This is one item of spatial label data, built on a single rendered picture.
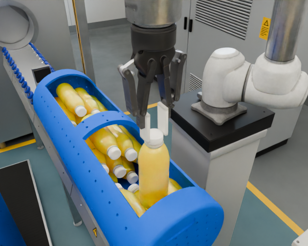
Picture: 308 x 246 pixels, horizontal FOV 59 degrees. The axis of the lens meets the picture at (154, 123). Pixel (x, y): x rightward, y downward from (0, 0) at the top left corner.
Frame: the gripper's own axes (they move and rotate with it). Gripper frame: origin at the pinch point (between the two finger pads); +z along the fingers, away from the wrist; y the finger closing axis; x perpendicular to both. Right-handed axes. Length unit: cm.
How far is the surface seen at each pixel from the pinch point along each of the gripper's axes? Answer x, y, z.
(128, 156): -21.6, -4.1, 28.2
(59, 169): -57, 13, 55
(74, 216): -88, 8, 129
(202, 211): 11.6, -5.5, 20.0
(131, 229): 5.6, 9.7, 22.1
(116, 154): -21.4, 0.0, 25.1
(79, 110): -50, 1, 24
